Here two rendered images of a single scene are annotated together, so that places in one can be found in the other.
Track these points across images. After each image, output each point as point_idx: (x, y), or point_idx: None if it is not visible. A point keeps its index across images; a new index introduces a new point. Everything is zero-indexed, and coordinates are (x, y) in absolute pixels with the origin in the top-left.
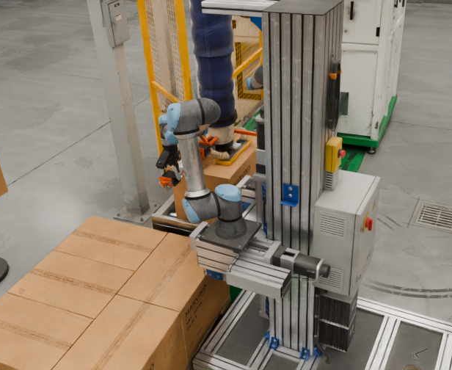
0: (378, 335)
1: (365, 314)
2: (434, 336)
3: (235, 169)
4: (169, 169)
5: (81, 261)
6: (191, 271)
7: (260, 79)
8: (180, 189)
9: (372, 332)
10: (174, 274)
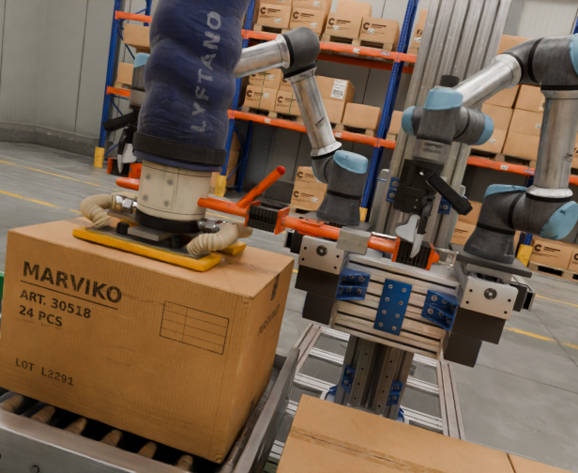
0: (339, 362)
1: (307, 366)
2: (324, 339)
3: (255, 248)
4: (397, 238)
5: None
6: (401, 439)
7: (309, 54)
8: (250, 347)
9: (333, 367)
10: (421, 464)
